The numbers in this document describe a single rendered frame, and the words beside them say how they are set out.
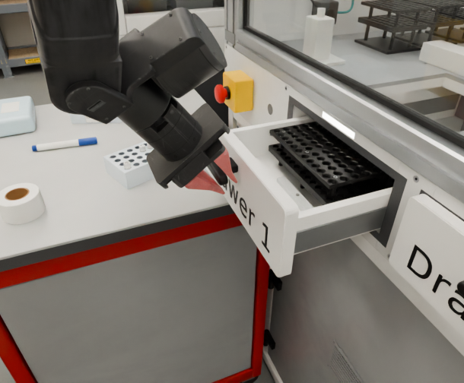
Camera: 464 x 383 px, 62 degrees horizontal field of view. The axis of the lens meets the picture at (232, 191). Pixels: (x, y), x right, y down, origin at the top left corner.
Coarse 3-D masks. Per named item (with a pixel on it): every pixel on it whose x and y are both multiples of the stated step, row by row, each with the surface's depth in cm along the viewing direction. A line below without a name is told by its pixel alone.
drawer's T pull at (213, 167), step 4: (232, 160) 53; (212, 164) 52; (216, 164) 52; (232, 164) 53; (236, 164) 53; (208, 168) 53; (212, 168) 52; (216, 168) 52; (220, 168) 52; (232, 168) 52; (236, 168) 52; (212, 172) 52; (216, 172) 51; (220, 172) 51; (236, 172) 53; (216, 176) 51; (220, 176) 50; (224, 176) 50; (216, 180) 51; (220, 180) 50; (224, 180) 50; (220, 184) 50; (224, 184) 50
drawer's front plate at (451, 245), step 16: (416, 208) 43; (432, 208) 42; (400, 224) 46; (416, 224) 44; (432, 224) 42; (448, 224) 40; (400, 240) 47; (416, 240) 45; (432, 240) 42; (448, 240) 40; (400, 256) 48; (416, 256) 45; (432, 256) 43; (448, 256) 41; (400, 272) 48; (432, 272) 43; (448, 272) 41; (416, 288) 46; (432, 288) 44; (448, 288) 42; (432, 304) 44; (448, 320) 43
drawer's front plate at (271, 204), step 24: (240, 144) 54; (240, 168) 52; (264, 168) 48; (240, 192) 54; (264, 192) 46; (240, 216) 56; (264, 216) 48; (288, 216) 42; (264, 240) 49; (288, 240) 44; (288, 264) 47
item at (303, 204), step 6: (282, 180) 61; (282, 186) 60; (288, 186) 59; (288, 192) 58; (294, 192) 58; (294, 198) 57; (300, 198) 57; (300, 204) 56; (306, 204) 56; (300, 210) 56
